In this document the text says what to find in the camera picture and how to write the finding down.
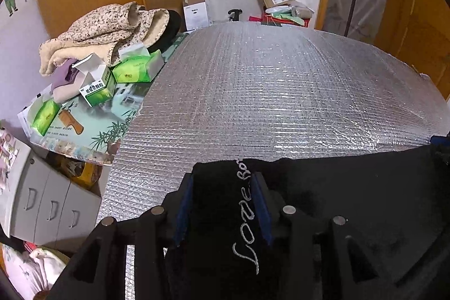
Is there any grey drawer cabinet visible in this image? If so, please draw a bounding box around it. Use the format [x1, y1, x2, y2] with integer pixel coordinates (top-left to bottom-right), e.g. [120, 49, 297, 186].
[0, 138, 103, 253]

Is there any green tissue pack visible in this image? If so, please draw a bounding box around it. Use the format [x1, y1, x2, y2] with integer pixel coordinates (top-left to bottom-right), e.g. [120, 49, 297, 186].
[111, 49, 165, 83]
[31, 100, 63, 137]

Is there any wooden door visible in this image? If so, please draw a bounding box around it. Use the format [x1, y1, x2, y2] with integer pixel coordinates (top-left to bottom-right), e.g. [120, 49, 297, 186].
[373, 0, 450, 104]

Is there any black fabric item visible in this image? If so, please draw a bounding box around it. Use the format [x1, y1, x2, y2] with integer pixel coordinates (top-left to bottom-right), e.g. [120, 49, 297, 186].
[153, 9, 183, 53]

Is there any purple cloth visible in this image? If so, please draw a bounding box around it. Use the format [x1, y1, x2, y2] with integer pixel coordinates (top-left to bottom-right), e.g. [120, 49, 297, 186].
[52, 58, 85, 90]

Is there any wooden comb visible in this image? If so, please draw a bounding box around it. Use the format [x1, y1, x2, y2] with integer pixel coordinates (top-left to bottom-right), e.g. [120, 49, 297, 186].
[56, 109, 86, 136]

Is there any pink printed bedding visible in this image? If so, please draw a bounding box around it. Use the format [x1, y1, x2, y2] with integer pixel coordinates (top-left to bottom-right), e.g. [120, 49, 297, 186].
[0, 240, 71, 300]

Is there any white cardboard box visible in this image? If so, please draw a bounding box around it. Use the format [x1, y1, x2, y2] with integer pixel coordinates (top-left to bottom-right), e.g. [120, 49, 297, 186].
[183, 0, 212, 31]

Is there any red plastic crate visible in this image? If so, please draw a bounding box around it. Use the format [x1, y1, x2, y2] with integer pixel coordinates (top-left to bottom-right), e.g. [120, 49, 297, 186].
[249, 12, 312, 29]

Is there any green plastic bag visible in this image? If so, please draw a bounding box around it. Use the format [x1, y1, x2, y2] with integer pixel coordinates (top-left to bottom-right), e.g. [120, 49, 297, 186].
[264, 6, 306, 19]

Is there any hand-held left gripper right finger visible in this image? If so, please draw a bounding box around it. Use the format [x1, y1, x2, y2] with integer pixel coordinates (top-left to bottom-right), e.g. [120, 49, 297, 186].
[251, 172, 395, 300]

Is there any cluster of toiletry bottles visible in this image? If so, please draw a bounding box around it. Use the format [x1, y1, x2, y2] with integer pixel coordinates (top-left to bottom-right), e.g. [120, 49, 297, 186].
[0, 128, 20, 188]

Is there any silver foil bubble mat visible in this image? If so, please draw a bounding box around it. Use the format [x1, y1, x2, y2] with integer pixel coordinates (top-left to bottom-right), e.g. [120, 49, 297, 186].
[96, 22, 450, 300]

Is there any black fleece garment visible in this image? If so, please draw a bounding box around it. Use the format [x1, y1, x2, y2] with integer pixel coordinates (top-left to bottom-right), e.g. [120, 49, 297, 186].
[163, 143, 450, 300]

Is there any grey plastic packet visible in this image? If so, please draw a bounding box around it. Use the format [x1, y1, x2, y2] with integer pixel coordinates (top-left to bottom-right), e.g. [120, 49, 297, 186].
[288, 4, 316, 19]

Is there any pale pink cloth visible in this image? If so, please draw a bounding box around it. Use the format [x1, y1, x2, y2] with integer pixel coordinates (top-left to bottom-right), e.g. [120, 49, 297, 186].
[53, 71, 93, 103]

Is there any yellow bag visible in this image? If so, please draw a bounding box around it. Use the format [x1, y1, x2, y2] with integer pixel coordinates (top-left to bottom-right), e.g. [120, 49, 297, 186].
[58, 154, 103, 190]

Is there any floral fleece blanket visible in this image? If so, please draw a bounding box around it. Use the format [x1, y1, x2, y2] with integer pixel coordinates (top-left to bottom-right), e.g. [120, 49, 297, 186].
[38, 1, 171, 76]

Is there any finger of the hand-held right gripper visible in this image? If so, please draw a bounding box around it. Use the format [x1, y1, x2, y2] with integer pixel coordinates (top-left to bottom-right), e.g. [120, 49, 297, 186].
[431, 134, 450, 156]

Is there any green white medicine box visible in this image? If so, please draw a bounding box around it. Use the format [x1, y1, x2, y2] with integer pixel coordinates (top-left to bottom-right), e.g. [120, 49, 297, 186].
[72, 53, 117, 108]

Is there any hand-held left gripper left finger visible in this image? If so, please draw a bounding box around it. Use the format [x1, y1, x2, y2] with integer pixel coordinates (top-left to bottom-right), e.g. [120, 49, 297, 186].
[53, 173, 194, 300]

